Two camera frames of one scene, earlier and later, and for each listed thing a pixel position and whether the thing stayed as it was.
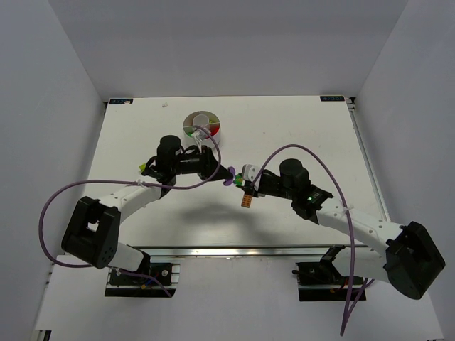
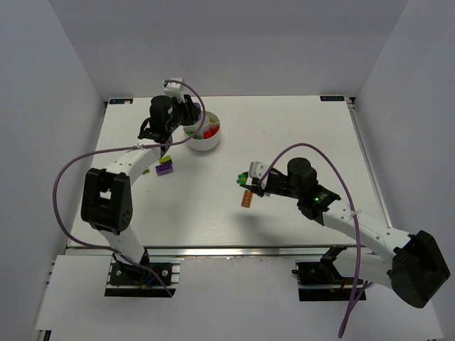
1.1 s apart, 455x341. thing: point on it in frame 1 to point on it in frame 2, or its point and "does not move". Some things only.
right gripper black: x=254 y=187 does not move
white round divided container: x=200 y=118 does not move
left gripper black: x=207 y=164 to x=193 y=111
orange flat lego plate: x=246 y=201 does not move
